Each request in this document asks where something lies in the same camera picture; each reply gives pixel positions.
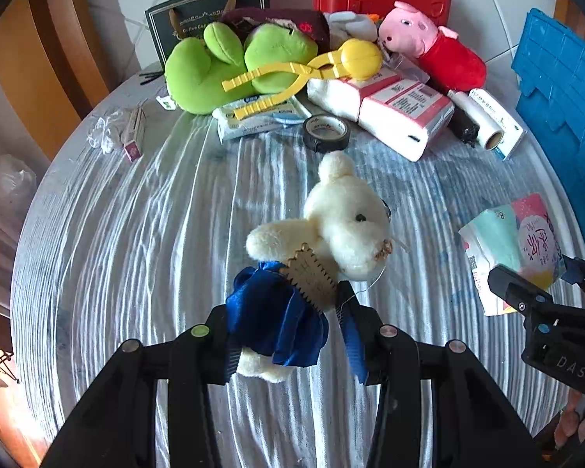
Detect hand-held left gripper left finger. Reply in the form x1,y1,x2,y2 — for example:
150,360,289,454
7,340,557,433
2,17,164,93
39,303,236,468

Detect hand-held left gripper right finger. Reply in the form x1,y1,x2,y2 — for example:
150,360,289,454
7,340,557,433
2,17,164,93
339,297,547,468

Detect pastel printed small tissue pack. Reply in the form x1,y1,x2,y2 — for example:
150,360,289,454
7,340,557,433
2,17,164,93
458,193,566,317

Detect cream teddy bear blue dress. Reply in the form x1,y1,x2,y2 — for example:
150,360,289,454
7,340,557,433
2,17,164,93
225,151,395,383

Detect blue plastic crate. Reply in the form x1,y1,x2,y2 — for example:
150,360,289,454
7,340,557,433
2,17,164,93
511,8,585,235

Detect black tape roll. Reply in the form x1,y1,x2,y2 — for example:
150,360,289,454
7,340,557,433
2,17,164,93
303,114,351,152

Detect yellow snowball clamp tongs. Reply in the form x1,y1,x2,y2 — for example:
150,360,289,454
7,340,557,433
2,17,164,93
222,39,384,119

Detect person's right hand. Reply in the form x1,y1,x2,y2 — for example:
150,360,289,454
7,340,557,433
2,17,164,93
536,395,585,455

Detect white printed carton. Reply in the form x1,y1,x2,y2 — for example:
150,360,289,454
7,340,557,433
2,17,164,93
468,89,525,161

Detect pink white tissue pack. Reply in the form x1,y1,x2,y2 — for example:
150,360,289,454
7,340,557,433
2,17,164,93
358,83,455,163
307,66,420,122

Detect pale curtain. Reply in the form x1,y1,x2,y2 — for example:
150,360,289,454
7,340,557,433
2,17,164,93
0,83,44,310

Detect small pink narrow box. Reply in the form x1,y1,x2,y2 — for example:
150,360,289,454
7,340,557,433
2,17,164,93
122,107,147,161

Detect white wet wipes pack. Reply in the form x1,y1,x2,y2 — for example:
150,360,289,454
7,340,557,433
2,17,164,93
212,95,313,144

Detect crumpled clear plastic wrap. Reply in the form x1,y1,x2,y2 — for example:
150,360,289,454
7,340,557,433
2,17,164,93
88,110,128,153

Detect clear plastic box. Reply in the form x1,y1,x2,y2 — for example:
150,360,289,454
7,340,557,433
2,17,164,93
385,53,431,83

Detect clear plastic bag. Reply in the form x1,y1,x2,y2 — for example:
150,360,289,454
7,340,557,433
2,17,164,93
0,153,37,206

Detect green frog plush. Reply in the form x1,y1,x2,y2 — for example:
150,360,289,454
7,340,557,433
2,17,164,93
165,22,319,115

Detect pink pig plush red dress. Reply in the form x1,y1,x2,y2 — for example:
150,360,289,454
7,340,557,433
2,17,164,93
378,1,487,93

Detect white plush toy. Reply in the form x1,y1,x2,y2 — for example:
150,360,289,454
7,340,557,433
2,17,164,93
328,10,381,50

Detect black gift box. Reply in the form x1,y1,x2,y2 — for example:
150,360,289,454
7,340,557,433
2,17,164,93
145,0,271,71

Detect dark maroon pouch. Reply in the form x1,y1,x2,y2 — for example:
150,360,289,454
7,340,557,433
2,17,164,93
219,7,330,47

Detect wooden frame post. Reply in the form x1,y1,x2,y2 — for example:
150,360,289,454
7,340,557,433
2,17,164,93
0,0,113,161

